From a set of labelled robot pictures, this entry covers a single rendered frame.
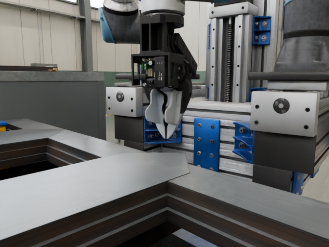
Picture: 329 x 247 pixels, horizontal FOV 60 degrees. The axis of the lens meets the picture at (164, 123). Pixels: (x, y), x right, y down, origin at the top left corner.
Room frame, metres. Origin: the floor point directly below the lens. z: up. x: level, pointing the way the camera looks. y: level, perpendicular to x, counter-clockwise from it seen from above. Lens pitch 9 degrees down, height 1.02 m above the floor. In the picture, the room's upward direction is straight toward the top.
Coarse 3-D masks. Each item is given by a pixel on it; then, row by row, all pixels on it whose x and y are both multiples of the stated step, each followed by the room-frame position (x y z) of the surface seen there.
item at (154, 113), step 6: (156, 90) 0.52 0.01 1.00; (150, 96) 0.51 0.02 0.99; (156, 96) 0.52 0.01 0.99; (162, 96) 0.52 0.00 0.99; (150, 102) 0.51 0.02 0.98; (156, 102) 0.52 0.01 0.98; (162, 102) 0.52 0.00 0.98; (150, 108) 0.50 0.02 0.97; (156, 108) 0.52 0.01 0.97; (162, 108) 0.53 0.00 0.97; (150, 114) 0.50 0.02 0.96; (156, 114) 0.52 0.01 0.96; (162, 114) 0.52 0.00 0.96; (150, 120) 0.50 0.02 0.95; (156, 120) 0.52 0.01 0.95; (162, 120) 0.52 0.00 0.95; (162, 126) 0.52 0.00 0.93; (162, 132) 0.52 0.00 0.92
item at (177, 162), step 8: (128, 152) 0.58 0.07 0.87; (136, 152) 0.58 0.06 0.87; (144, 152) 0.58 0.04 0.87; (152, 152) 0.58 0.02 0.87; (160, 152) 0.58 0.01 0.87; (152, 160) 0.52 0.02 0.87; (160, 160) 0.52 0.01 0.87; (168, 160) 0.52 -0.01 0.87; (176, 160) 0.52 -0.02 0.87; (184, 160) 0.52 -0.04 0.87; (176, 168) 0.47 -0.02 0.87; (184, 168) 0.47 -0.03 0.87
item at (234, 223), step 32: (0, 160) 0.65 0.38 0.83; (32, 160) 0.69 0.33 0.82; (64, 160) 0.65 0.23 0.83; (160, 192) 0.40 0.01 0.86; (192, 192) 0.38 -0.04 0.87; (64, 224) 0.30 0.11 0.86; (96, 224) 0.32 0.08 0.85; (128, 224) 0.35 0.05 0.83; (192, 224) 0.36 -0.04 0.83; (224, 224) 0.33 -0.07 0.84; (256, 224) 0.31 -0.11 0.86
